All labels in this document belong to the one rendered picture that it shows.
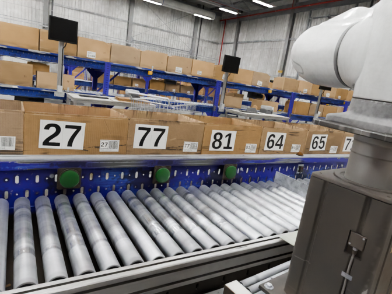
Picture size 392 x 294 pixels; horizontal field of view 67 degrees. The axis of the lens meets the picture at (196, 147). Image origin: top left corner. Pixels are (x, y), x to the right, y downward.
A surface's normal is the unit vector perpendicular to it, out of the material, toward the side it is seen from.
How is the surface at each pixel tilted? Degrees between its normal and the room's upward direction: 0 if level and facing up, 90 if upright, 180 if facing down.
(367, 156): 92
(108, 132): 90
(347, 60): 103
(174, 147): 91
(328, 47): 85
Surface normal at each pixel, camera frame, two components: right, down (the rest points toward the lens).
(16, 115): 0.52, 0.26
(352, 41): -0.93, -0.18
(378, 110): -0.73, -0.02
